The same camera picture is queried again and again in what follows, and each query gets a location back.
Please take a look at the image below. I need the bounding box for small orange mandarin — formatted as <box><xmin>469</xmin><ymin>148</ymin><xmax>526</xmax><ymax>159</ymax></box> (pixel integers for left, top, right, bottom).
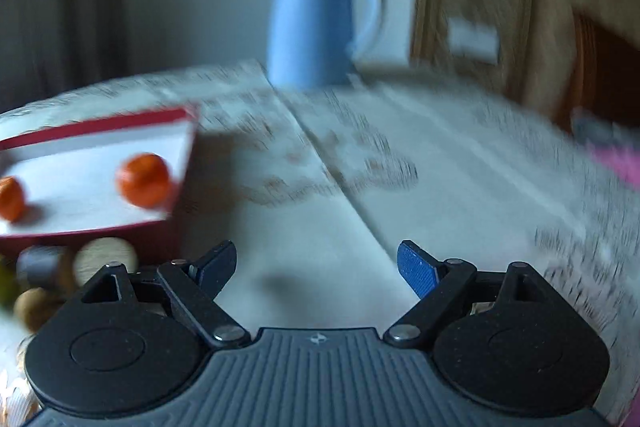
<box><xmin>115</xmin><ymin>153</ymin><xmax>171</xmax><ymax>209</ymax></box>

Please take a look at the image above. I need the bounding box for brown longan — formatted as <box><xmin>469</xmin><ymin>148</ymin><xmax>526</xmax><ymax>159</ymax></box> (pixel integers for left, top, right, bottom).
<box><xmin>13</xmin><ymin>288</ymin><xmax>65</xmax><ymax>333</ymax></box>

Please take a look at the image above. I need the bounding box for large orange mandarin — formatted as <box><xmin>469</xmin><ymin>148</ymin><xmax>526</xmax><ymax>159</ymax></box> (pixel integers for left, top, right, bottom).
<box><xmin>0</xmin><ymin>176</ymin><xmax>26</xmax><ymax>222</ymax></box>

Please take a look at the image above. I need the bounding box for white patterned tablecloth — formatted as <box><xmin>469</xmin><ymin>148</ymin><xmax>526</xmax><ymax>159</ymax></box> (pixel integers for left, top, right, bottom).
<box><xmin>0</xmin><ymin>58</ymin><xmax>640</xmax><ymax>423</ymax></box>

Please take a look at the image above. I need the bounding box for red shallow cardboard box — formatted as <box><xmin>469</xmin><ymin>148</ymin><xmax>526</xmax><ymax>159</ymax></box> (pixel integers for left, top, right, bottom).
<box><xmin>1</xmin><ymin>105</ymin><xmax>198</xmax><ymax>265</ymax></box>

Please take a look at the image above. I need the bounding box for pink object at edge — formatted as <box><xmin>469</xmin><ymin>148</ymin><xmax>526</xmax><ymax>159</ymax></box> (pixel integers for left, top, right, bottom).
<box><xmin>587</xmin><ymin>145</ymin><xmax>640</xmax><ymax>190</ymax></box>

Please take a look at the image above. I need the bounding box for light blue electric kettle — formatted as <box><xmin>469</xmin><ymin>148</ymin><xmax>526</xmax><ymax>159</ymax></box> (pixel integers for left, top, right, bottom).
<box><xmin>266</xmin><ymin>0</ymin><xmax>386</xmax><ymax>90</ymax></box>

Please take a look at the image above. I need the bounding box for brown patterned curtain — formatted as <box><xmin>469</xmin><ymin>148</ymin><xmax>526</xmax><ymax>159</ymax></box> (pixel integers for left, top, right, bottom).
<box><xmin>1</xmin><ymin>0</ymin><xmax>128</xmax><ymax>110</ymax></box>

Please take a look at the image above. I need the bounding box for white wall switch panel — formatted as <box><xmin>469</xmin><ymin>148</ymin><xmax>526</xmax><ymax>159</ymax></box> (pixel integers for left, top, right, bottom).
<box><xmin>447</xmin><ymin>17</ymin><xmax>500</xmax><ymax>64</ymax></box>

